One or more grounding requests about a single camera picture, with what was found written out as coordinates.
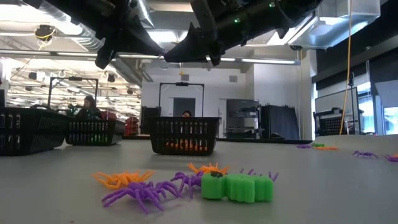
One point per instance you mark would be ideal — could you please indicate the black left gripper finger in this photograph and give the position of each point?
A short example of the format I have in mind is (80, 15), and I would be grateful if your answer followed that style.
(136, 46)

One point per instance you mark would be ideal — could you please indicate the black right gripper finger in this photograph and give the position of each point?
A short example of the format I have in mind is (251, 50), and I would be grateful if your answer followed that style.
(192, 49)

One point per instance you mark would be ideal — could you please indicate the green foam toy figure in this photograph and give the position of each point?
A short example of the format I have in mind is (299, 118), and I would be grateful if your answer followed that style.
(239, 188)
(318, 145)
(101, 139)

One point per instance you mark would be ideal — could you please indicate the long ceiling light bar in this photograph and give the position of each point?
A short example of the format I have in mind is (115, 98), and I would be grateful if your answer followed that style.
(264, 61)

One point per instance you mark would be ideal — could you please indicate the dark grey door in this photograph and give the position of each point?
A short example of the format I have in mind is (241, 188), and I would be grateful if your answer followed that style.
(184, 105)

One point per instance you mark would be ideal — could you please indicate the person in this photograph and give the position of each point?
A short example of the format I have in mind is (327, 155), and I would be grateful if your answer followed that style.
(186, 113)
(88, 107)

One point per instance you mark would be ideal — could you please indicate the black panel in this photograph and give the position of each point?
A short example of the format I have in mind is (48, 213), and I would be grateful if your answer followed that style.
(149, 113)

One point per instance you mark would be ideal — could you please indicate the black plastic slotted basket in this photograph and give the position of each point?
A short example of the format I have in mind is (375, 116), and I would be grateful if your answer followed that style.
(93, 124)
(37, 133)
(183, 121)

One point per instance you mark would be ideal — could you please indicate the grey metal cabinet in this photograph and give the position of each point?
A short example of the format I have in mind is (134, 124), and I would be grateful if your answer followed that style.
(242, 107)

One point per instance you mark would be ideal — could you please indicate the red tool cabinet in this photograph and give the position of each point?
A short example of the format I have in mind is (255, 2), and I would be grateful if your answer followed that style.
(132, 126)

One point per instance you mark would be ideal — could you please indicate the black curtain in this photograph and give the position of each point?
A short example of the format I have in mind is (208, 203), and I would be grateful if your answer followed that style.
(280, 123)

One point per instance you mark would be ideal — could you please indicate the grey screen panel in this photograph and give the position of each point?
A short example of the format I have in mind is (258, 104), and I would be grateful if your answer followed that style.
(335, 99)

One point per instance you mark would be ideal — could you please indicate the black mesh cart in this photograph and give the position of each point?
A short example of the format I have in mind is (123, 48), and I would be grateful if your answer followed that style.
(329, 124)

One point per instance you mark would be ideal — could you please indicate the grey table mat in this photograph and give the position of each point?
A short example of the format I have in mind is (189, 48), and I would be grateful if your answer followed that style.
(311, 193)

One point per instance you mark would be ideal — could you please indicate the silver spiral air duct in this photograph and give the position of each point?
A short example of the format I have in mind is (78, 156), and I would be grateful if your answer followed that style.
(87, 39)

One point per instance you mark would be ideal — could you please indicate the silver rectangular air duct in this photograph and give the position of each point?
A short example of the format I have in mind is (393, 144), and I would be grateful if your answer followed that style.
(342, 31)

